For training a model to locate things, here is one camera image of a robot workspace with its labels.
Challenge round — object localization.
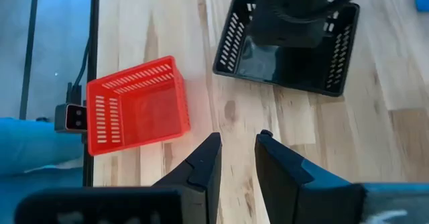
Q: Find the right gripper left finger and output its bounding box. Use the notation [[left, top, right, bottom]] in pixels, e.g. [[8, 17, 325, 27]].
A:
[[15, 132, 223, 224]]

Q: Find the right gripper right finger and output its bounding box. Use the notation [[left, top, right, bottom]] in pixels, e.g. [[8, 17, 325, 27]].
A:
[[254, 129, 429, 224]]

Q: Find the black plastic basket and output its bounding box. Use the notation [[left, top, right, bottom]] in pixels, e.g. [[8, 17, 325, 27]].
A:
[[212, 0, 361, 98]]

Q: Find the red plastic basket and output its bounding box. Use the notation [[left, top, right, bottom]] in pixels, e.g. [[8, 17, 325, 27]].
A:
[[86, 55, 192, 157]]

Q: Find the grey table-level camera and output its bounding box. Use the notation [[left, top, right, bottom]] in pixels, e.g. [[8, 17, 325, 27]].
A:
[[54, 103, 88, 133]]

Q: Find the black camera cable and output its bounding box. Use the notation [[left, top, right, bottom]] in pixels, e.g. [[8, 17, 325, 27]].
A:
[[66, 39, 90, 106]]

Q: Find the black aluminium rig frame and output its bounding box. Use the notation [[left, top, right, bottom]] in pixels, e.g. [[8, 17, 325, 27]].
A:
[[19, 0, 101, 188]]

